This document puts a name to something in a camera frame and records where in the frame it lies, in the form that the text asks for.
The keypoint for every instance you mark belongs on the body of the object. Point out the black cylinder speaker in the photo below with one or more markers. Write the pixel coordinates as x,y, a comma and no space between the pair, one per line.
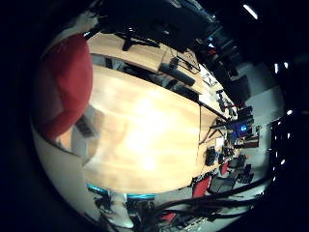
177,74

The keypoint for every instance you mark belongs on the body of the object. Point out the small red office chair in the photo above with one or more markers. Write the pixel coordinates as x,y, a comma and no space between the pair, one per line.
224,168

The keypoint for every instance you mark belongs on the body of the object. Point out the large black monitor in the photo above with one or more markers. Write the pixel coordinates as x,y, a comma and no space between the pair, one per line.
161,19

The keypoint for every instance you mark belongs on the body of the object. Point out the pink round plush toy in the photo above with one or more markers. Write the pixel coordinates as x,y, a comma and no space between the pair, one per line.
64,83

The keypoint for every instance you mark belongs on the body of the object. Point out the large red office chair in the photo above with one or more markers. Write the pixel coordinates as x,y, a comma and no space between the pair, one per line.
202,187

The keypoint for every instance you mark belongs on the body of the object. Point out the black monitor stand legs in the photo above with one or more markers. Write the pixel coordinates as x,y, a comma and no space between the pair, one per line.
220,126

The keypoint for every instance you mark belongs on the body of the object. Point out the black mesh office chair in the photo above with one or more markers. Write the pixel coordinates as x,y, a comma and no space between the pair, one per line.
222,184

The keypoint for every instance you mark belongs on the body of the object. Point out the blue metal rail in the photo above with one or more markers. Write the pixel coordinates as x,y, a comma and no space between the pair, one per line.
140,196

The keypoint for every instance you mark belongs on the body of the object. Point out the person in light clothes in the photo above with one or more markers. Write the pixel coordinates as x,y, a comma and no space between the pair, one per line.
120,209

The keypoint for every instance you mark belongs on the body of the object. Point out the black device on table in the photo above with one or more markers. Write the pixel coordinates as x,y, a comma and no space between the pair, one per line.
210,157

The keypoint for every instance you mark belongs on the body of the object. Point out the small lit blue screen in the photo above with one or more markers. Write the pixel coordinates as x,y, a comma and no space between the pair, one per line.
243,128

